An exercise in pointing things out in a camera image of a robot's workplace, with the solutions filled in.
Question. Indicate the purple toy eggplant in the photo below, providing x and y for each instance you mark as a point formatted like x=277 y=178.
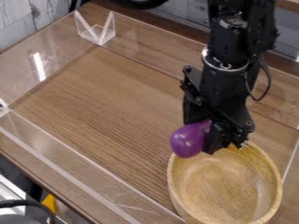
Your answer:
x=188 y=138

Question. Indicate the brown wooden bowl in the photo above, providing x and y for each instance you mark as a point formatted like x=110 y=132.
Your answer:
x=228 y=188

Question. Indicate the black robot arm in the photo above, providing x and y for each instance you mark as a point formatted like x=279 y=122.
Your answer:
x=241 y=33

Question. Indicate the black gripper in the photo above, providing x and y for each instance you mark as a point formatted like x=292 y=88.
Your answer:
x=215 y=97

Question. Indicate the yellow black device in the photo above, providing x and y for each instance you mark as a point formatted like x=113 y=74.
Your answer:
x=44 y=210

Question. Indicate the clear acrylic corner bracket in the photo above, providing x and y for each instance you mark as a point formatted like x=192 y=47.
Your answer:
x=98 y=34

